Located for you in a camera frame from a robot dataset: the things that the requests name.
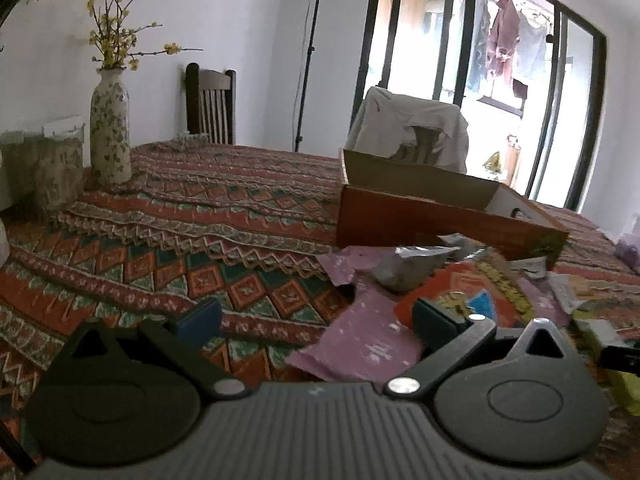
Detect small floral fabric pouch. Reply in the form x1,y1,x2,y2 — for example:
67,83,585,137
172,131,211,150

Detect chair with white shirt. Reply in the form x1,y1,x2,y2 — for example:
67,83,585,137
345,86,470,175

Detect hanging maroon garment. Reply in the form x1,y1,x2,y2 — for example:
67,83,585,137
487,0,521,88

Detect floral ceramic vase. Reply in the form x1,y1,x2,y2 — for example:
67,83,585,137
90,67,133,186

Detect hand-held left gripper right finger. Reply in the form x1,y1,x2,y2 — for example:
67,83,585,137
384,297,568,402

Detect hanging blue garment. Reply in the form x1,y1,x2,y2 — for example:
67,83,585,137
467,0,493,93

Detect black light stand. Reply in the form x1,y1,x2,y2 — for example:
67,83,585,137
292,0,332,153

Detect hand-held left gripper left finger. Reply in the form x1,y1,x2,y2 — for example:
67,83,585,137
70,296,251,402

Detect yellow-green snack packet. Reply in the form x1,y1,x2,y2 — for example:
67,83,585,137
607,367,640,406

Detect yellow flower branches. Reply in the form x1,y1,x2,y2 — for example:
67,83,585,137
75,0,205,72

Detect orange cardboard box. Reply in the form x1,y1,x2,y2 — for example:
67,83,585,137
336,147,570,271

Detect purple plastic bag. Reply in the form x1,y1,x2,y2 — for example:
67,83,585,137
614,232,640,276

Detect white snack packet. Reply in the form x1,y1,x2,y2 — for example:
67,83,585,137
510,256,551,278
547,272,588,313

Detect orange and blue snack packet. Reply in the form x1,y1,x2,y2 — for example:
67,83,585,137
430,257,531,331

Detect hanging grey-blue shirt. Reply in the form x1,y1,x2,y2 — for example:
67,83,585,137
515,10,548,83

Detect beige tall bundle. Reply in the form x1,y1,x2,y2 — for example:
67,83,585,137
505,135,522,186

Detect black sliding door frame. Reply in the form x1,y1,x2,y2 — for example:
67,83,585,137
352,0,608,211

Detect silver snack packet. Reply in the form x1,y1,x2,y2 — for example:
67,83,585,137
367,245,463,295

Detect dark wooden chair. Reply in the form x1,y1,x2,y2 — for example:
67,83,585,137
395,127,441,163
185,62,237,146

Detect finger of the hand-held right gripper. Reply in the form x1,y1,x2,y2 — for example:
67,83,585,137
597,342,640,376

